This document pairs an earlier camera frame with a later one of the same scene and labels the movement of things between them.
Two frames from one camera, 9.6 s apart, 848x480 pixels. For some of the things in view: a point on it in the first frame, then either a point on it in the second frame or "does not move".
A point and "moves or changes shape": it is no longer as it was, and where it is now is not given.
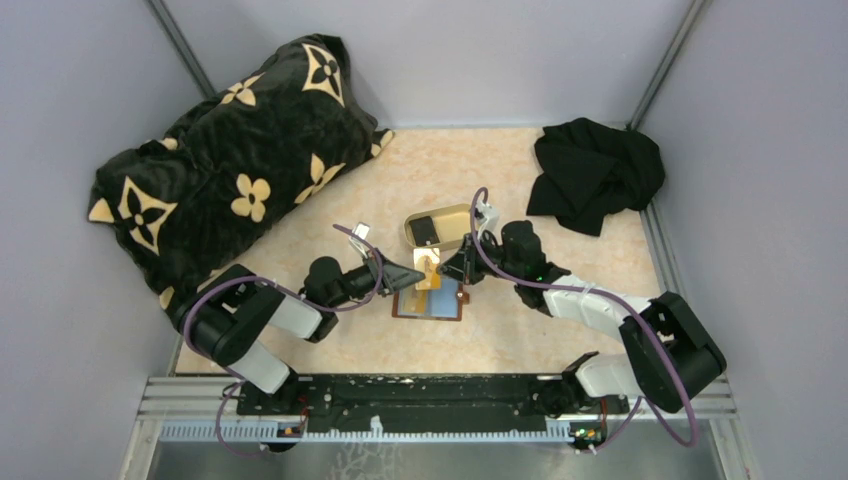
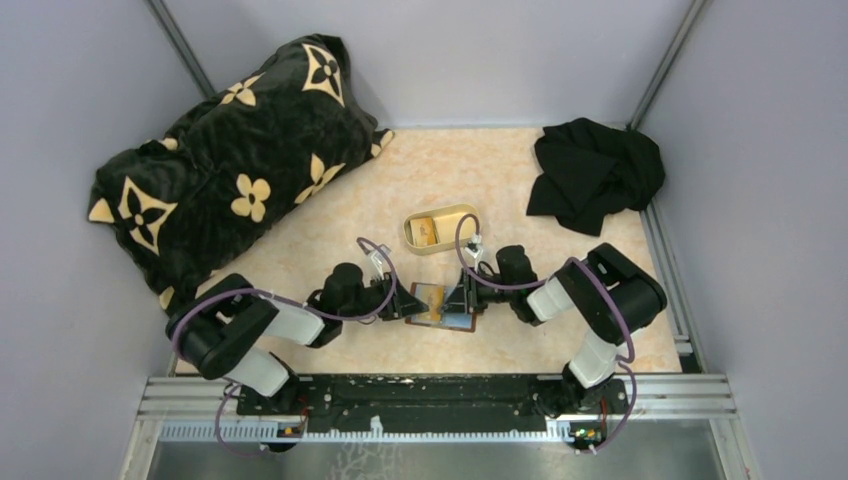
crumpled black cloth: [592, 169] does not move
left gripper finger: [394, 276] -> [406, 305]
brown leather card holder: [440, 304] moves or changes shape
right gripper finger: [455, 266] -> [458, 301]
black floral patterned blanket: [182, 205] does not move
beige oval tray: [442, 227] does not move
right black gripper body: [477, 267] -> [480, 295]
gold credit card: [426, 260] -> [423, 231]
